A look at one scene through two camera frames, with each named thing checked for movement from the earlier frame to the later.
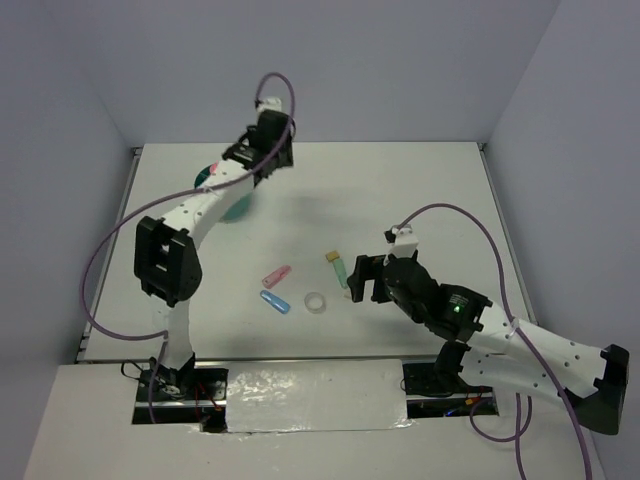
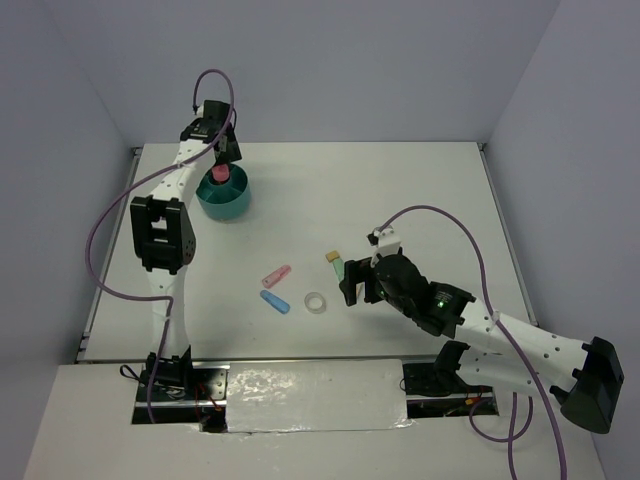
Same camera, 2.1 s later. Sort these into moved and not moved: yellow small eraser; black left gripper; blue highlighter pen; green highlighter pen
Moved: black left gripper
Not moved: yellow small eraser; green highlighter pen; blue highlighter pen
